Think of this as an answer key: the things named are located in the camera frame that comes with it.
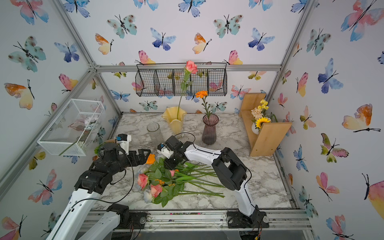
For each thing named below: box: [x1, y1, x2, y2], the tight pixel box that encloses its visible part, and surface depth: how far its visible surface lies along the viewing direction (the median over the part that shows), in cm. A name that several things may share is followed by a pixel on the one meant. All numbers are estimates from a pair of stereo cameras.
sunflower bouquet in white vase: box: [251, 99, 279, 135], surface depth 84 cm
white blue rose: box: [143, 188, 153, 204], surface depth 79 cm
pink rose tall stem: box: [177, 60, 198, 119], surface depth 82 cm
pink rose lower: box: [150, 184, 163, 198], surface depth 76 cm
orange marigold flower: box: [195, 90, 212, 119], surface depth 87 cm
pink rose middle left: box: [137, 173, 148, 189], surface depth 77 cm
